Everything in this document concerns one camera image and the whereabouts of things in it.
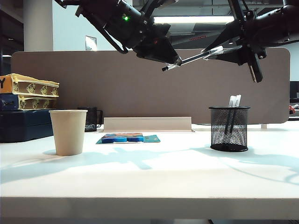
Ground yellow orange printed box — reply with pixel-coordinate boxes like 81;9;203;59
0;73;60;97

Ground dark background monitor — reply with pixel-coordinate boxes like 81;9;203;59
290;81;299;105

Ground beige paper cup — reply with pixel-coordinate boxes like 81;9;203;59
49;110;89;156

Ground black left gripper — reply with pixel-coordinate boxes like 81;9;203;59
133;18;183;67

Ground blue yellow printed box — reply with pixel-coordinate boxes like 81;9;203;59
0;93;59;111

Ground teal magnet letters pack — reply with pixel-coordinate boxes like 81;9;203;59
95;133;162;145

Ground black mug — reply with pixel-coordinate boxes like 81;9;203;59
77;106;104;133

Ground black right camera bracket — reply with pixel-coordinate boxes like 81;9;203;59
228;0;256;24

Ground clear black gel pen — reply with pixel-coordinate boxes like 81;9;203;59
225;95;236;135
161;48;224;72

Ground white pens in holder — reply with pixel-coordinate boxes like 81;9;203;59
229;94;242;135

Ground brown desk partition panel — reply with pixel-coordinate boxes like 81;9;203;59
11;48;291;126

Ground dark blue case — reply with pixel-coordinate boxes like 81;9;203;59
0;109;55;144

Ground silver wall sign plate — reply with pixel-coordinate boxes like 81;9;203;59
85;35;97;52

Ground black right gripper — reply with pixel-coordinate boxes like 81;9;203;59
201;17;267;83

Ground black mesh pen holder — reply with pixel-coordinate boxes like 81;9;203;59
208;106;251;153

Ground beige cable tray flap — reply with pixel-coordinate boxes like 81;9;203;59
103;117;192;132

